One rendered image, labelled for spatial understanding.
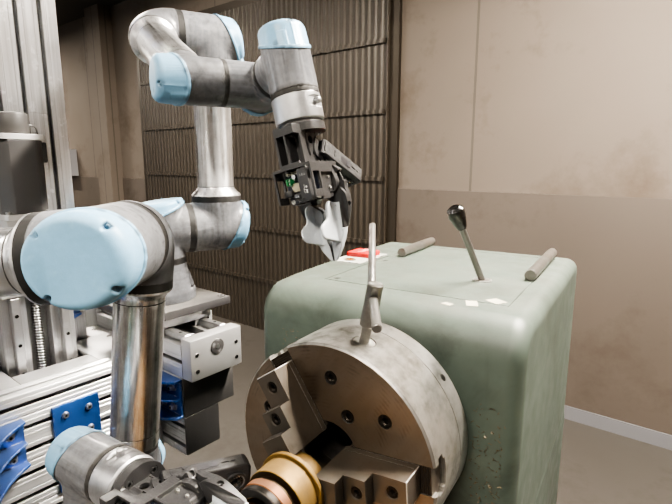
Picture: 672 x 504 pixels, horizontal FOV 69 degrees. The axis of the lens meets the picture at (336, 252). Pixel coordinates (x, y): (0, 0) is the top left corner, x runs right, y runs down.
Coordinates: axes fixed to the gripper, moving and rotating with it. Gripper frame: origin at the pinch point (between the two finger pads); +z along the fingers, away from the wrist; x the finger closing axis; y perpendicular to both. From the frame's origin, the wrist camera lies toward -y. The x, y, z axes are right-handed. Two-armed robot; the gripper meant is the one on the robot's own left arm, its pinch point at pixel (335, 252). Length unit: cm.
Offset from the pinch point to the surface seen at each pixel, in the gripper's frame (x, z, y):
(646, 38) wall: 51, -63, -230
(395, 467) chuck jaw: 11.7, 26.7, 14.5
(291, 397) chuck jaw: -1.0, 17.2, 16.3
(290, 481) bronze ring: 3.4, 23.9, 24.3
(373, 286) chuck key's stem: 10.8, 4.8, 9.2
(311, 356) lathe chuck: 1.0, 12.8, 12.8
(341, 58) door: -124, -120, -244
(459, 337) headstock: 16.1, 15.9, -3.3
